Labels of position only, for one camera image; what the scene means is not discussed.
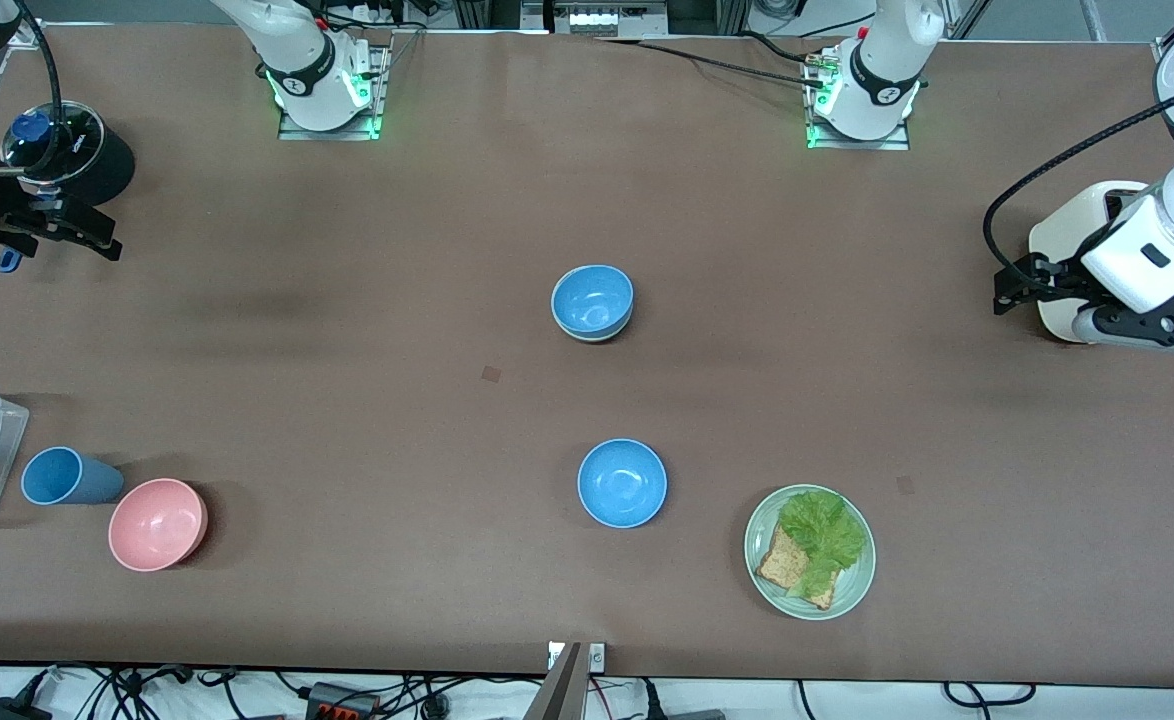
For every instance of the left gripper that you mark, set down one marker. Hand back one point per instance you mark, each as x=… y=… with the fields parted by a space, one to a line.
x=1063 y=279

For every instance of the pink bowl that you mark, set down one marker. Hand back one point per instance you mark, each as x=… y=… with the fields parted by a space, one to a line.
x=157 y=524

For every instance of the light green bowl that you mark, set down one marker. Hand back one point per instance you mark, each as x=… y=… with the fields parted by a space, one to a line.
x=595 y=337

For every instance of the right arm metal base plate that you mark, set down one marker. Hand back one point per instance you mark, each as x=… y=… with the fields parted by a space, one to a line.
x=379 y=90

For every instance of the blue cup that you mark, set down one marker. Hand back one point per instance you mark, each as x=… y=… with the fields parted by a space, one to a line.
x=62 y=476

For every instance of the white power strip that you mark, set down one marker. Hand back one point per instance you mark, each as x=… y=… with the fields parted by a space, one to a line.
x=607 y=18

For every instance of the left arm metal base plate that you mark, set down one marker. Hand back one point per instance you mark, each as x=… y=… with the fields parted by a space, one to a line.
x=902 y=135

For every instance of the glass lid blue knob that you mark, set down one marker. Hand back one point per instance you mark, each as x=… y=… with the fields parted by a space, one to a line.
x=72 y=140

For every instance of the red black connector block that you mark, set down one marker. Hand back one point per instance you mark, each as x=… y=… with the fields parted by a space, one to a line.
x=342 y=702

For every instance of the blue bowl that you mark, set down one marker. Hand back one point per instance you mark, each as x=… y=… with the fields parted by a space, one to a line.
x=592 y=300
x=622 y=483

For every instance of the grey metal pole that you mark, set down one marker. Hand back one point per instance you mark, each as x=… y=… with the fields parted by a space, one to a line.
x=555 y=690

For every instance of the small metal edge bracket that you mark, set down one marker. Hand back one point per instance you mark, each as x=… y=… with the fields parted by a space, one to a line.
x=595 y=656

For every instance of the brown bread slice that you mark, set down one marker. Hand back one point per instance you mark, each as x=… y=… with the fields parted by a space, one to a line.
x=785 y=570

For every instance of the light green plate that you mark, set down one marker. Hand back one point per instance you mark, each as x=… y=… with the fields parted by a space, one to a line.
x=847 y=590

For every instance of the black power adapter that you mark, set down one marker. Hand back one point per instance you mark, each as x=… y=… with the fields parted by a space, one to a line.
x=7 y=711

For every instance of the green lettuce leaf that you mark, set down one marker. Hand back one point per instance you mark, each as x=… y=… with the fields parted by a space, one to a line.
x=825 y=535

